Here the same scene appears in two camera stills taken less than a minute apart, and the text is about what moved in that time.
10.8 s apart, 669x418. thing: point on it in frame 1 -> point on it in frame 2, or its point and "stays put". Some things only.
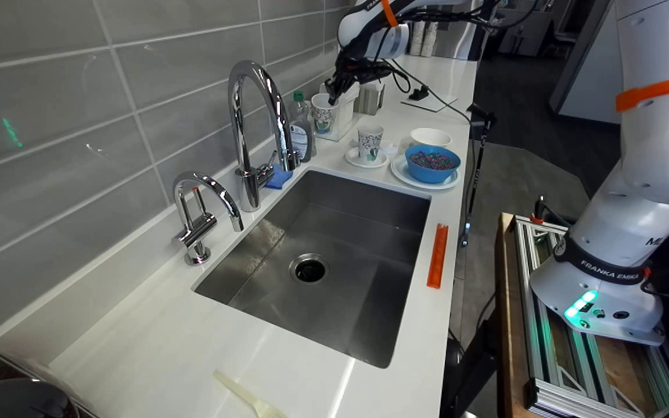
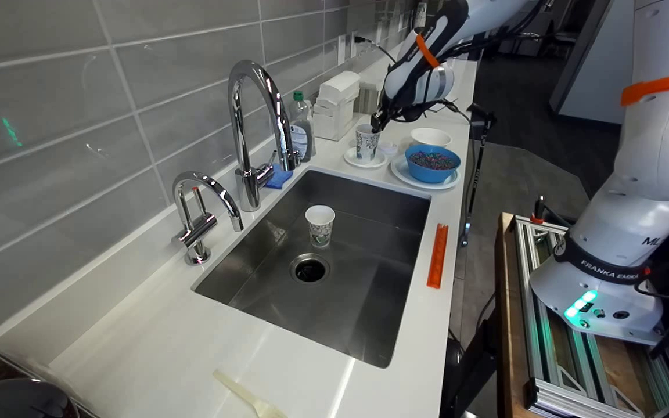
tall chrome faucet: (255, 169) stays put
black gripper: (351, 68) -> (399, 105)
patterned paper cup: (320, 111) -> (318, 219)
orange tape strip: (436, 261) stays put
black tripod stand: (482, 125) stays put
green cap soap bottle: (299, 129) stays put
